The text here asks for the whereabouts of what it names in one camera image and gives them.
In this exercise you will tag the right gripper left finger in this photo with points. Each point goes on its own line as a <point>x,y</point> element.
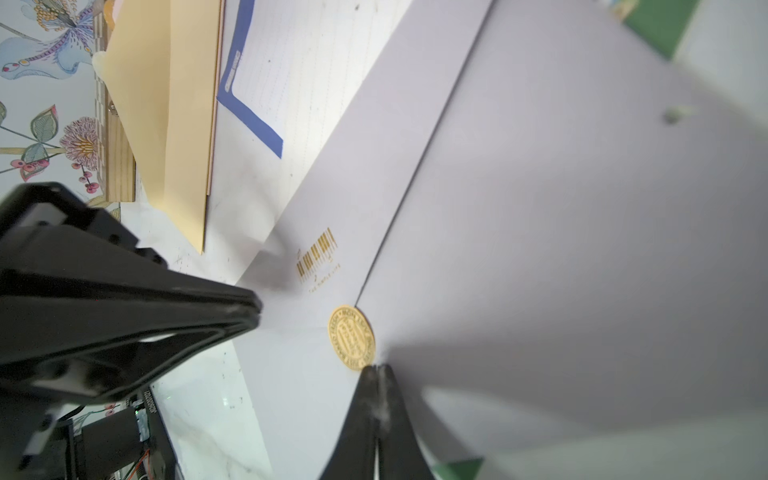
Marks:
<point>355,452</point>

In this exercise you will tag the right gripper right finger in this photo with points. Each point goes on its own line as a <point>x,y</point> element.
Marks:
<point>400,456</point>

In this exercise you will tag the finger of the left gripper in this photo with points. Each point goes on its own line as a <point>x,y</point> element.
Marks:
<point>75,281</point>
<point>88,366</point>

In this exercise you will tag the grey envelope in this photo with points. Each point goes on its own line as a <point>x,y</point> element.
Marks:
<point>560,245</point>

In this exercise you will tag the blue floral letter paper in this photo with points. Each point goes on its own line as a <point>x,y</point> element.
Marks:
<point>291,68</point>

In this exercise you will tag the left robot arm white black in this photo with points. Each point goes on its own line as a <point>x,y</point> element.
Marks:
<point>78,441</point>

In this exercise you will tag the yellow envelope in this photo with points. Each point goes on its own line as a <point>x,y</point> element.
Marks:
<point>161,69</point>

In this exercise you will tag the green floral letter paper lower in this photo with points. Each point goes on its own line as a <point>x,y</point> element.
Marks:
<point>662,24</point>

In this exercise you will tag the wooden chessboard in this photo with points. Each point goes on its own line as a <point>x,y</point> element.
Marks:
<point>117,169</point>

